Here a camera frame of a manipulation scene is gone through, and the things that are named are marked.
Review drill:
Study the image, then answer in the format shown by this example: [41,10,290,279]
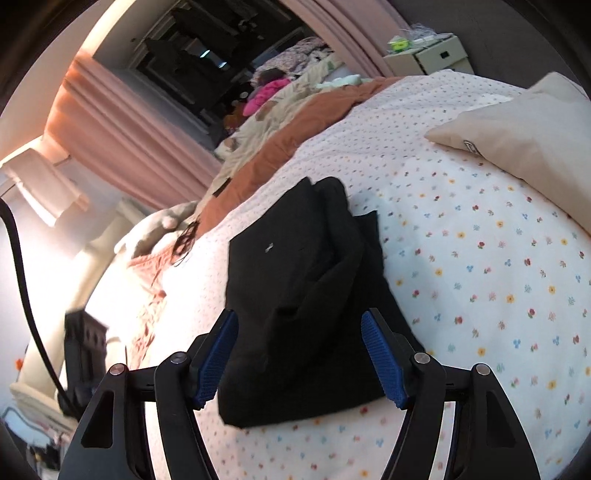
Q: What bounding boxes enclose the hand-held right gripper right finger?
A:
[360,307,541,480]

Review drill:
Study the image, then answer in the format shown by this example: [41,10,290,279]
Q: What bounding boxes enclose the pink curtain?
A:
[281,0,407,79]
[46,51,222,213]

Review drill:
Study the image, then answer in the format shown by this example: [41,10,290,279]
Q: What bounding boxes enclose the white plush toy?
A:
[113,200,199,257]

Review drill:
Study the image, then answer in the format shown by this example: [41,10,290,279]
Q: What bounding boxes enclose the beige quilt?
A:
[215,55,347,185]

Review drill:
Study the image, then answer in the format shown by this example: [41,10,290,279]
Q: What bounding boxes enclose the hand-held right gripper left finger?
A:
[58,308,241,480]

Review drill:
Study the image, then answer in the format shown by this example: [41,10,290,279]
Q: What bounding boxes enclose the white wall fixture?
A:
[0,148,90,227]

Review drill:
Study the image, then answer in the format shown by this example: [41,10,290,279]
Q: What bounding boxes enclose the floral patterned cloth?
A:
[265,37,328,75]

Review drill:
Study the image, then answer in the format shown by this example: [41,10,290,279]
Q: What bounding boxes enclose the black cable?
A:
[0,198,70,407]

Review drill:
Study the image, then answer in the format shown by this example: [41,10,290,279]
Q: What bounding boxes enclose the beige pillow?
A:
[424,71,591,222]

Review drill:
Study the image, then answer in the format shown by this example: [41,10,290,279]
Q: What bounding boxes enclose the orange-brown quilt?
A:
[127,76,402,370]

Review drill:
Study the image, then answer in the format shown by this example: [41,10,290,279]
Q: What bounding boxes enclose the black jacket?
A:
[217,176,426,428]

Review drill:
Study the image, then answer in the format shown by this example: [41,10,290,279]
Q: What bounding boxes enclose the white floral bedsheet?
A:
[85,69,591,480]

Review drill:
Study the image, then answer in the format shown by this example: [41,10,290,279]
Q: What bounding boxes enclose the white nightstand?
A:
[383,33,476,77]

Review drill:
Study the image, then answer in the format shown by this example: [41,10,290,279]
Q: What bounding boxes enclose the white cables on nightstand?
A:
[409,23,451,44]

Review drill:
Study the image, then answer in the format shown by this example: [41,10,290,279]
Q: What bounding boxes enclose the bright pink cloth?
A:
[242,78,291,116]

